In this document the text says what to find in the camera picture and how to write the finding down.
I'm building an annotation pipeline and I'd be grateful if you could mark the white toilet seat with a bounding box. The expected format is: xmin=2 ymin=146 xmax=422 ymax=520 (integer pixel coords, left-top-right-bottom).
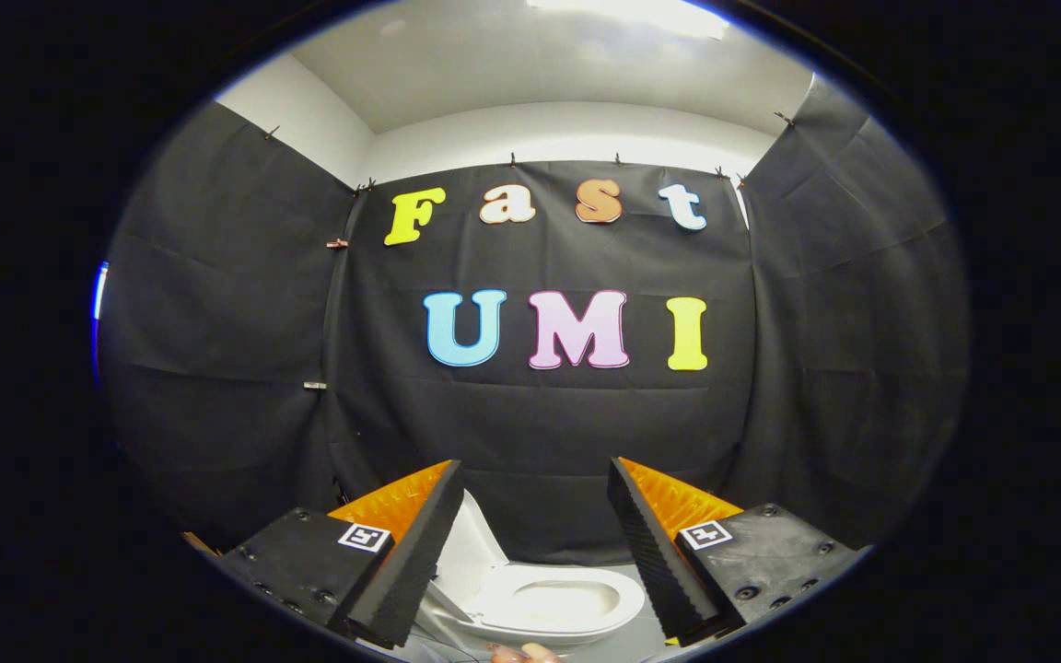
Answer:
xmin=461 ymin=563 xmax=647 ymax=638

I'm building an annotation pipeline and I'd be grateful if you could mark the black backdrop cloth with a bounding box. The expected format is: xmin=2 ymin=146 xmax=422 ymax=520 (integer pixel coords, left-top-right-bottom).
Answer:
xmin=96 ymin=78 xmax=970 ymax=567

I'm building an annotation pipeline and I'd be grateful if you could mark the white toilet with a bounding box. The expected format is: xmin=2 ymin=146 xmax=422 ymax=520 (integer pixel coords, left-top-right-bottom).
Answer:
xmin=413 ymin=488 xmax=647 ymax=650

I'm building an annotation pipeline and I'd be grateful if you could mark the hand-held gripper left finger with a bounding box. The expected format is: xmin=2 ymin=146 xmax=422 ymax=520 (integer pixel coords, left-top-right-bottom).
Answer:
xmin=216 ymin=459 xmax=467 ymax=650

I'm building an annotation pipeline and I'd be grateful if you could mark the white toilet lid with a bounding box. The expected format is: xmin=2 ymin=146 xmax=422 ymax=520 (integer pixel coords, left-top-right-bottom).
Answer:
xmin=434 ymin=488 xmax=510 ymax=599

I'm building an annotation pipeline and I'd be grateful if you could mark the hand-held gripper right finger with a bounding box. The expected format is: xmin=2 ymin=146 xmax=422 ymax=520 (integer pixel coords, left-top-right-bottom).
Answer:
xmin=606 ymin=457 xmax=869 ymax=648

